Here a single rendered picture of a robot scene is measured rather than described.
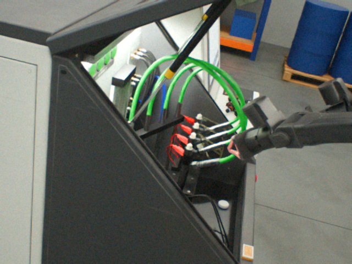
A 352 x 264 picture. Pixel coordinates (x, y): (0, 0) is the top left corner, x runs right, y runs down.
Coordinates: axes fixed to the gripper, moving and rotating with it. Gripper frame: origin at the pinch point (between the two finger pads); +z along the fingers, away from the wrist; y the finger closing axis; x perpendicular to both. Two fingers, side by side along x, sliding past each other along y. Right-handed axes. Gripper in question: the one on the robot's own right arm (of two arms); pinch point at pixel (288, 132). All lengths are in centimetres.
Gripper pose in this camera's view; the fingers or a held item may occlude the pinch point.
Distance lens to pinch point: 140.0
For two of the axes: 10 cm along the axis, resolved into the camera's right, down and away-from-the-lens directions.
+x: -4.1, 3.6, -8.4
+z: -7.7, 3.5, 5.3
